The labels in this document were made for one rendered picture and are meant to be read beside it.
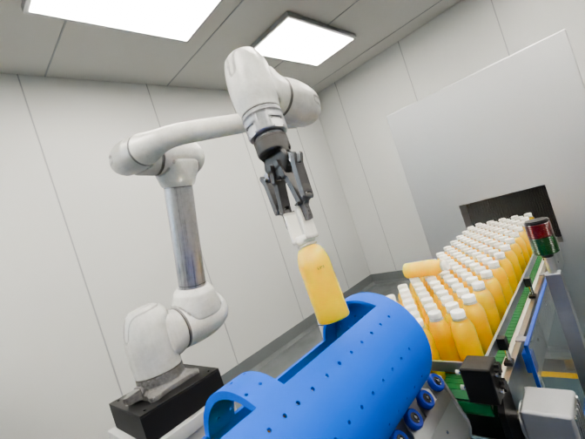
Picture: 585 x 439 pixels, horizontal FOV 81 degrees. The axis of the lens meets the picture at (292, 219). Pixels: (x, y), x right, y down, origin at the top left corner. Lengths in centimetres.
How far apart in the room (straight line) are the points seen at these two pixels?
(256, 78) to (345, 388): 63
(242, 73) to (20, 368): 298
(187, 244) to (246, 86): 69
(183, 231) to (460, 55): 456
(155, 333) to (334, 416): 74
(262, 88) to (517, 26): 459
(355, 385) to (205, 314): 76
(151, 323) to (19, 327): 222
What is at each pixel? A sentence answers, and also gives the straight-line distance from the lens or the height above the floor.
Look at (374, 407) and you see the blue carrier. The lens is 74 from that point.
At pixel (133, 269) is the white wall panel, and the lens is 361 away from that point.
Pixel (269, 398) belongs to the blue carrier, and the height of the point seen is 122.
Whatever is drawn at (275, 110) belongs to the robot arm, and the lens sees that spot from 76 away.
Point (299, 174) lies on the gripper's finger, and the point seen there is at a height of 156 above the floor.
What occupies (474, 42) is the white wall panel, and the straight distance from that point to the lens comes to 527.
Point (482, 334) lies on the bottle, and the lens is 125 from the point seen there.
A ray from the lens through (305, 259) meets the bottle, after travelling 68.
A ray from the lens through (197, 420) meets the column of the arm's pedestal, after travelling 125.
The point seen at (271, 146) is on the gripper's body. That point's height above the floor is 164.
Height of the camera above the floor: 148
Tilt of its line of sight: level
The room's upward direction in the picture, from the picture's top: 18 degrees counter-clockwise
